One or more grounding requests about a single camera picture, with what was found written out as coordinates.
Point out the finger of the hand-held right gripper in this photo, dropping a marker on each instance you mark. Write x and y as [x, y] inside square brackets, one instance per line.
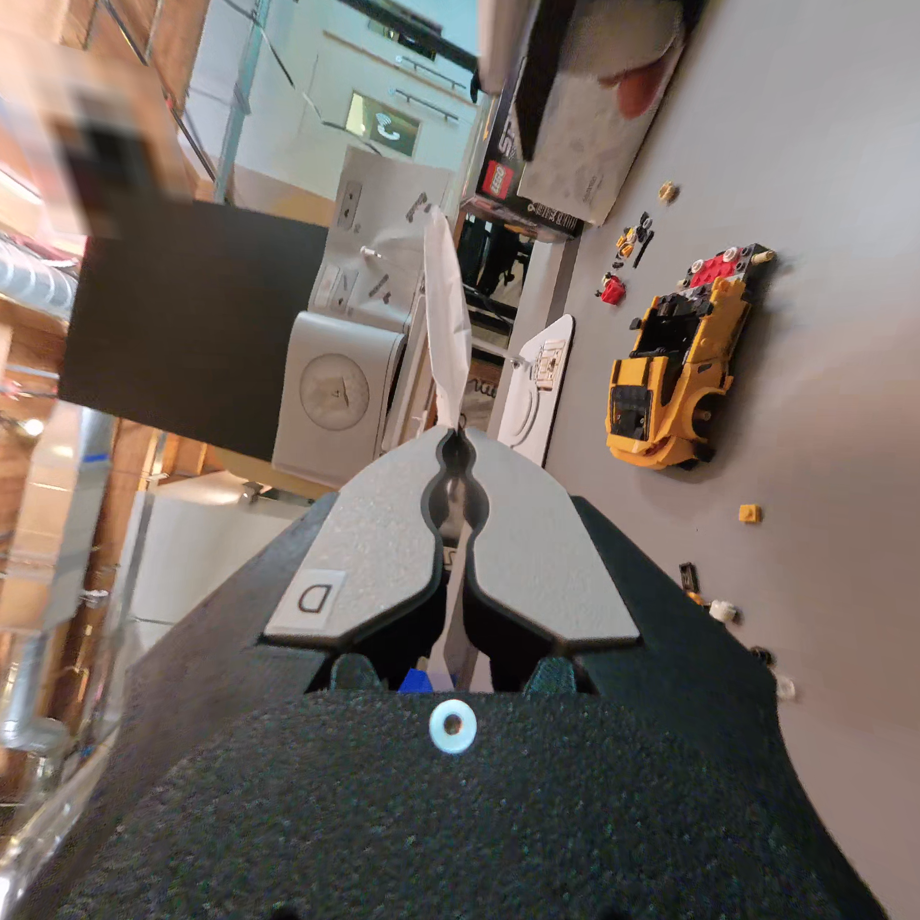
[503, 36]

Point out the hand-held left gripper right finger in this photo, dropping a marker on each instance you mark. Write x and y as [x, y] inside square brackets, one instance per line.
[553, 553]

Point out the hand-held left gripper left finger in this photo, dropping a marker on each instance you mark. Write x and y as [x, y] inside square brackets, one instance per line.
[366, 546]

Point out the pile of small lego pieces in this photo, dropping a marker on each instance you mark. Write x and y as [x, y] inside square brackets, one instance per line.
[723, 611]

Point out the yellow lego car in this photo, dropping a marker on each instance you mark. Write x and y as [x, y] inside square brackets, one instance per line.
[668, 381]

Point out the small torn white paper bag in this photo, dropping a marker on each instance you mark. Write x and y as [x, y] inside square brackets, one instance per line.
[447, 323]

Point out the lego set box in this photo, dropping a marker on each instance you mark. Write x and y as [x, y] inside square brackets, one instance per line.
[496, 180]

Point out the tan round lego piece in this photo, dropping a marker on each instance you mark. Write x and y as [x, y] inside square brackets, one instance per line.
[668, 191]

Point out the single yellow lego tile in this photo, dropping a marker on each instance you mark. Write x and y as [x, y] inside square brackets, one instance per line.
[750, 513]

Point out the lego instruction booklet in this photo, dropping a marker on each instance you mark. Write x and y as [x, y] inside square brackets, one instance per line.
[338, 338]

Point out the red lego minifigure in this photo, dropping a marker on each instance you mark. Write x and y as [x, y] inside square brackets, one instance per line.
[613, 290]

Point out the person's right hand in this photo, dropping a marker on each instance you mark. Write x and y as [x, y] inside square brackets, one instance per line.
[640, 90]

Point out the white numbered paper bag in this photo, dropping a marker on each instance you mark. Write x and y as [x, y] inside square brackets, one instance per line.
[575, 165]

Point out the white book stand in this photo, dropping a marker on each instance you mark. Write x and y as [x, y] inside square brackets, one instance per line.
[535, 410]

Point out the black office chair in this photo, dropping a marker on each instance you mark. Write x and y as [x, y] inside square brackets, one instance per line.
[496, 259]

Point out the large black panel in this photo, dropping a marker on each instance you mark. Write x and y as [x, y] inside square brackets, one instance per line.
[194, 323]

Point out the black lego bracket piece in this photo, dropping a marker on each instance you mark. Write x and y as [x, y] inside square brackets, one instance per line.
[688, 575]

